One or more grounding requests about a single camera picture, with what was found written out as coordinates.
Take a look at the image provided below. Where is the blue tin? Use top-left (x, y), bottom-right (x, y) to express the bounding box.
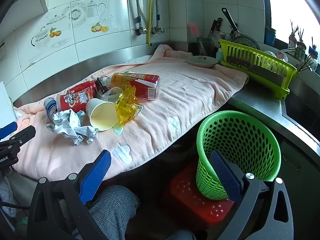
top-left (265, 26), bottom-right (277, 47)

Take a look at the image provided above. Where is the blue white small can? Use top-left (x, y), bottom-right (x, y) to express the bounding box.
top-left (44, 97), bottom-right (59, 119)

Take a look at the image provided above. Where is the gold label plastic bottle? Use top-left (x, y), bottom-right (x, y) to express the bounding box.
top-left (100, 72), bottom-right (161, 101)

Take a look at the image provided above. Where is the braided metal hose with valve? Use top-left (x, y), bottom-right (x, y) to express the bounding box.
top-left (151, 0), bottom-right (165, 34)
top-left (133, 0), bottom-right (148, 36)

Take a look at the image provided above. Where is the clear plastic cup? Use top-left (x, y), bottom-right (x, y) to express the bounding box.
top-left (101, 87), bottom-right (124, 103)

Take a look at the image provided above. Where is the red cartoon drink can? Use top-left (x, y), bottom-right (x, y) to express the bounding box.
top-left (56, 90), bottom-right (97, 112)

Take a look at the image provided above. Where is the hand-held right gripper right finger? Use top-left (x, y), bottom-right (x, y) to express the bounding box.
top-left (210, 150), bottom-right (294, 240)

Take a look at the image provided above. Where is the person's plaid trouser leg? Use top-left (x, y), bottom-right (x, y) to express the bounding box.
top-left (72, 185), bottom-right (195, 240)

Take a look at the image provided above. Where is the red plastic stool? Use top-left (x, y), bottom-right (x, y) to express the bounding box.
top-left (168, 159), bottom-right (237, 224)

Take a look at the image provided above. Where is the bundle of chopsticks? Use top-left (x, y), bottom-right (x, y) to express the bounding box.
top-left (296, 54), bottom-right (316, 72)

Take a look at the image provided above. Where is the twig ornament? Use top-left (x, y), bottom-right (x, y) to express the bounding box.
top-left (289, 19), bottom-right (307, 58)

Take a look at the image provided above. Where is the wall cabinet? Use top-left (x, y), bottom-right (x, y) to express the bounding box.
top-left (0, 0), bottom-right (49, 28)

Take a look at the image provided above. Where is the green plastic dish rack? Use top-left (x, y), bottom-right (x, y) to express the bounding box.
top-left (217, 39), bottom-right (299, 100)

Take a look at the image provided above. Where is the yellow plastic wrapper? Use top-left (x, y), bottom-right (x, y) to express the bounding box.
top-left (114, 85), bottom-right (144, 128)

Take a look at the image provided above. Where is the crumpled white paper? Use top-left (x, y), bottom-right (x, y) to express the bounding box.
top-left (46, 110), bottom-right (99, 146)

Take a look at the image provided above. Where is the steel sink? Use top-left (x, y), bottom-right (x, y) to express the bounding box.
top-left (282, 90), bottom-right (320, 143)

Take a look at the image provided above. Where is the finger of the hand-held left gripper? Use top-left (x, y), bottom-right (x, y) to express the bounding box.
top-left (0, 125), bottom-right (36, 153)
top-left (0, 121), bottom-right (18, 140)

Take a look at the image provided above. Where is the green mesh wastebasket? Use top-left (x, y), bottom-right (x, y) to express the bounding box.
top-left (195, 110), bottom-right (282, 201)

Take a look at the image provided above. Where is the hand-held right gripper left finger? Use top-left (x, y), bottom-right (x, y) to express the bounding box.
top-left (27, 149), bottom-right (112, 240)

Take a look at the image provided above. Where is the shallow ceramic dish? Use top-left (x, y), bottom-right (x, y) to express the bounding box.
top-left (187, 56), bottom-right (219, 68)

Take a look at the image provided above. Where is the steel cleaver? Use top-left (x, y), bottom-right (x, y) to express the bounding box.
top-left (226, 56), bottom-right (285, 85)

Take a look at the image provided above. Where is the black handled frying pan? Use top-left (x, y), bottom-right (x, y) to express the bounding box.
top-left (221, 7), bottom-right (260, 50)

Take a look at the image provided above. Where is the white paper cup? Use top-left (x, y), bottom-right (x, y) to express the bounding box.
top-left (86, 98), bottom-right (118, 132)

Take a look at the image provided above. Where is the pink towel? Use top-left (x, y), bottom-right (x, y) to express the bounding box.
top-left (14, 44), bottom-right (250, 182)

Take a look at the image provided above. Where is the yellow hose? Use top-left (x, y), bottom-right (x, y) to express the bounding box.
top-left (147, 0), bottom-right (158, 46)

